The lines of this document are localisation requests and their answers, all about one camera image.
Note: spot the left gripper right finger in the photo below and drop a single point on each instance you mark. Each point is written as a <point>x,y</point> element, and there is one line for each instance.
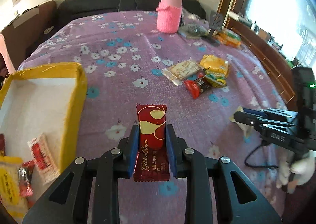
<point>217,190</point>

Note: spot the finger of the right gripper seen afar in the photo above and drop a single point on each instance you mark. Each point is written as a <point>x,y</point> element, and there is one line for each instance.
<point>256,120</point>

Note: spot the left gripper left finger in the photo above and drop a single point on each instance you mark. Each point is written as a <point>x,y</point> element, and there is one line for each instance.
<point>88,187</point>

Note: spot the small white snack packet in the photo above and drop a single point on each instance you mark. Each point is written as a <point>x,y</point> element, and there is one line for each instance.
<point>241,122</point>

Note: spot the green pea snack packet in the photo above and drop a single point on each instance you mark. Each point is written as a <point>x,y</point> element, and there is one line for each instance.
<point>215,81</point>

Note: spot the white red snack packet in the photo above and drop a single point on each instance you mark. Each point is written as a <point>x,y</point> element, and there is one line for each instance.
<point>43,159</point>

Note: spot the red black candy packet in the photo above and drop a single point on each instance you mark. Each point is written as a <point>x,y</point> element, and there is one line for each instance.
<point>25,173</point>

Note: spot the dark red gold snack packet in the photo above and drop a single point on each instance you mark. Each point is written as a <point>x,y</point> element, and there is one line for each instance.
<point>152,161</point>

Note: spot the large yellow cracker pack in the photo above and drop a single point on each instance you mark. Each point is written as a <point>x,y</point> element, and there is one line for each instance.
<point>15,204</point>

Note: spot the maroon snack packet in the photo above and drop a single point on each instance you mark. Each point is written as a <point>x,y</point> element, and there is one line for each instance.
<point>2,145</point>

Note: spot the white gloved right hand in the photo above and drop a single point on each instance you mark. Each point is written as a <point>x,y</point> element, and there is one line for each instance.
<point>291,172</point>

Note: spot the wooden window sill cabinet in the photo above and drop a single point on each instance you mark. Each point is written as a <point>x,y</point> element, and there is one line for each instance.
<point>280,34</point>

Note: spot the red black candy on table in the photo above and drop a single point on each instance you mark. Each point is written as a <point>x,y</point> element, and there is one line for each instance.
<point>197,87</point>

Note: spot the yellow snack bag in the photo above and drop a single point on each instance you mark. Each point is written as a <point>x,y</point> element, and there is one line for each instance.
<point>215,64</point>

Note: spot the clear cracker pack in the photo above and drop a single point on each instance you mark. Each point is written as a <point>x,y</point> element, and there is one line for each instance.
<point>181,71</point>

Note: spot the yellow white foam box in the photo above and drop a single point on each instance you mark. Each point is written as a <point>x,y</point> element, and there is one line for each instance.
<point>48,100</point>

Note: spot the black phone stand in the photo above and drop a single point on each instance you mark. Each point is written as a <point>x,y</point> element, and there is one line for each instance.
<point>215,24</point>

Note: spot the grey bag of seeds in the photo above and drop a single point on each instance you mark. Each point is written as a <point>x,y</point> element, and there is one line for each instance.
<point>193,31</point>

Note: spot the pink sleeved water bottle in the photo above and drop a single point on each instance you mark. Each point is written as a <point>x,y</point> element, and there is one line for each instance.
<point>169,15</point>

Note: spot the purple floral tablecloth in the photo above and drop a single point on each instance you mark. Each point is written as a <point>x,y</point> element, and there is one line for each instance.
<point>123,54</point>

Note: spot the brown sofa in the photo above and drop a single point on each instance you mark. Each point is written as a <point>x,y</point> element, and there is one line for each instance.
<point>26,29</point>

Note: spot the black sofa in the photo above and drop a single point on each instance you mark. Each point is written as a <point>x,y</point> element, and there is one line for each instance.
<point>94,10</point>

